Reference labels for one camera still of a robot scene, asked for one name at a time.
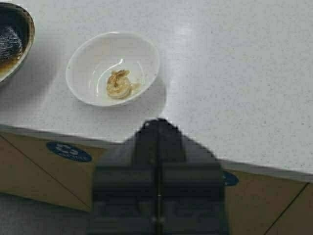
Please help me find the black frying pan steel rim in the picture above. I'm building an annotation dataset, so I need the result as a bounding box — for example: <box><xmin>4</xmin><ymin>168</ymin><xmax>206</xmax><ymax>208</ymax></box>
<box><xmin>0</xmin><ymin>2</ymin><xmax>35</xmax><ymax>85</ymax></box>

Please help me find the raw shrimp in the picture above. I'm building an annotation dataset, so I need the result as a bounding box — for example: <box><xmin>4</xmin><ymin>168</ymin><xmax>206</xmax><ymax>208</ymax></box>
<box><xmin>106</xmin><ymin>70</ymin><xmax>141</xmax><ymax>99</ymax></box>

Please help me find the white ceramic serving bowl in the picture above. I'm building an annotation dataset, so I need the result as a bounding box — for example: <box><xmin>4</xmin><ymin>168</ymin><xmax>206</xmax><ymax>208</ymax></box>
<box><xmin>66</xmin><ymin>31</ymin><xmax>160</xmax><ymax>107</ymax></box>

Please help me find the right blue recycle sticker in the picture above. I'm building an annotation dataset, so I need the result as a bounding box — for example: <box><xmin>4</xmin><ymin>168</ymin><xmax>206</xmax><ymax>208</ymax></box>
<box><xmin>223</xmin><ymin>171</ymin><xmax>239</xmax><ymax>187</ymax></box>

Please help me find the left blue recycle sticker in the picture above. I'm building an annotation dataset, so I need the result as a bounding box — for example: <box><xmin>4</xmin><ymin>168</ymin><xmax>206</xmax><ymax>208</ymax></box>
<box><xmin>46</xmin><ymin>141</ymin><xmax>92</xmax><ymax>163</ymax></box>

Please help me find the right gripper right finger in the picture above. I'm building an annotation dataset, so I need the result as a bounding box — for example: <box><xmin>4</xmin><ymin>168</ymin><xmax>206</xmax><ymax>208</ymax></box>
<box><xmin>158</xmin><ymin>118</ymin><xmax>230</xmax><ymax>235</ymax></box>

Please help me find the blue recycle sticker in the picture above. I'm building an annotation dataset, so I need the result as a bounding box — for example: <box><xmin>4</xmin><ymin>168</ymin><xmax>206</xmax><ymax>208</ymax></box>
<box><xmin>46</xmin><ymin>141</ymin><xmax>92</xmax><ymax>163</ymax></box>
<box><xmin>223</xmin><ymin>171</ymin><xmax>239</xmax><ymax>187</ymax></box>

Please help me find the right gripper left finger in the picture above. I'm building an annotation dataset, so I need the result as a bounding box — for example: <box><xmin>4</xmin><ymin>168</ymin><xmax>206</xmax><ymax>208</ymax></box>
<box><xmin>88</xmin><ymin>118</ymin><xmax>161</xmax><ymax>235</ymax></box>

